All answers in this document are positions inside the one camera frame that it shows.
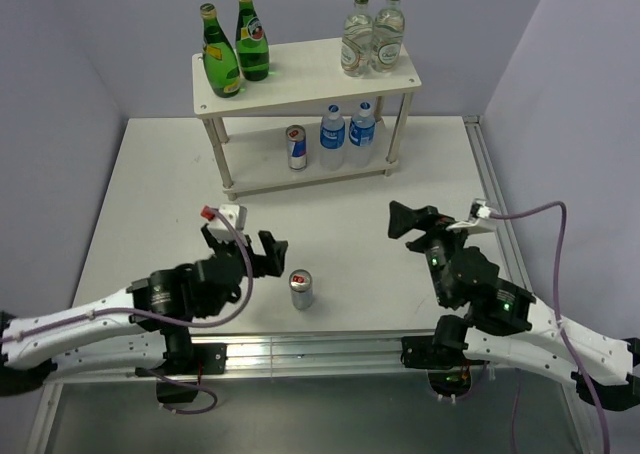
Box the Pocari Sweat bottle front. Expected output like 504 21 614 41
320 104 346 171

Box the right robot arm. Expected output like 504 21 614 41
388 199 639 412

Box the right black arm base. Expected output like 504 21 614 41
399 333 491 398

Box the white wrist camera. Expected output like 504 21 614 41
446 198 498 235
200 204 247 242

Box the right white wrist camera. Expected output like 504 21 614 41
446 198 498 235

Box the Red Bull can front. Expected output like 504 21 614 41
289 269 314 311

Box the green Perrier bottle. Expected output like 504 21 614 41
200 3 240 98
236 0 270 82

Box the red bull can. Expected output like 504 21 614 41
289 269 314 311
285 125 307 171

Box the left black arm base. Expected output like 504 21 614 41
155 343 227 406

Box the clear glass bottle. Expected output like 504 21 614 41
371 0 405 73
341 0 373 77

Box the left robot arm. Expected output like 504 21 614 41
1 221 288 397

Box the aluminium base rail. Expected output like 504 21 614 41
44 326 574 381

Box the white two-tier shelf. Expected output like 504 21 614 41
191 38 422 200

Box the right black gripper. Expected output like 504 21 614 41
385 199 477 305

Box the pocari sweat bottle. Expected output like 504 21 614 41
320 104 346 171
348 102 376 168

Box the clear glass bottle right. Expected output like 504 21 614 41
371 0 405 73

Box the clear glass bottle left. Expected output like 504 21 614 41
341 0 373 77

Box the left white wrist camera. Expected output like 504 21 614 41
200 204 247 242

